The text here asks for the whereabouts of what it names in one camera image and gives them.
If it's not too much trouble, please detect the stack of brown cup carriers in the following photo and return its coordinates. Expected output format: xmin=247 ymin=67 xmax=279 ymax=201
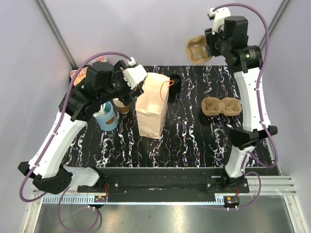
xmin=201 ymin=97 xmax=242 ymax=116

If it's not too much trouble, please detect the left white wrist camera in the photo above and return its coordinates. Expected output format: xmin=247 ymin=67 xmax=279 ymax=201
xmin=122 ymin=57 xmax=148 ymax=89

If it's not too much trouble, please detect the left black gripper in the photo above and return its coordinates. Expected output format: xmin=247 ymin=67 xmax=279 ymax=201
xmin=99 ymin=61 xmax=144 ymax=105

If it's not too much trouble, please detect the stack of black cup lids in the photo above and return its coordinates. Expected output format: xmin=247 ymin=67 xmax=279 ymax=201
xmin=169 ymin=74 xmax=181 ymax=95

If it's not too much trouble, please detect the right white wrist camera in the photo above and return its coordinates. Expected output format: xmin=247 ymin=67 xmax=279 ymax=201
xmin=208 ymin=7 xmax=231 ymax=35

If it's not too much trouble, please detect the beige paper takeout bag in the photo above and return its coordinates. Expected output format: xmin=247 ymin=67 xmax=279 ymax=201
xmin=135 ymin=72 xmax=175 ymax=139

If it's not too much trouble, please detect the colourful rabbit print cloth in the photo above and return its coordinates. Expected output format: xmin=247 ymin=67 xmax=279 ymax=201
xmin=69 ymin=56 xmax=107 ymax=85

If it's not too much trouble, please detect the light blue straw holder cup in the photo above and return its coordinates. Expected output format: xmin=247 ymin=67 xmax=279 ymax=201
xmin=93 ymin=102 xmax=118 ymax=131

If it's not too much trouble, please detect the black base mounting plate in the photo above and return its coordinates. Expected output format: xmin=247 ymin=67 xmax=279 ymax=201
xmin=77 ymin=166 xmax=250 ymax=202

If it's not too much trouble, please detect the brown pulp cup carrier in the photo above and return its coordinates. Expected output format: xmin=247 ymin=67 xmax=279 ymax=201
xmin=186 ymin=35 xmax=211 ymax=65

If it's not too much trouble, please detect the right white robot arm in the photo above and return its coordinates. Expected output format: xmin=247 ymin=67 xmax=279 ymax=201
xmin=205 ymin=11 xmax=277 ymax=193

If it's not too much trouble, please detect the aluminium frame rail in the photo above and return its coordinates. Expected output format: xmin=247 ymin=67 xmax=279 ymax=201
xmin=23 ymin=176 xmax=304 ymax=233

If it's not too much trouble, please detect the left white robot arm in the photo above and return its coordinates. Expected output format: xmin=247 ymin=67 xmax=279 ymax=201
xmin=18 ymin=60 xmax=147 ymax=194

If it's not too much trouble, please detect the stack of paper coffee cups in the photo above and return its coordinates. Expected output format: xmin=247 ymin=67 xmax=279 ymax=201
xmin=113 ymin=98 xmax=130 ymax=114

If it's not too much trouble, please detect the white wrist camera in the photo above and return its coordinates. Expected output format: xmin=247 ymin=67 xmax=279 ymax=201
xmin=208 ymin=7 xmax=231 ymax=35
xmin=122 ymin=57 xmax=148 ymax=89

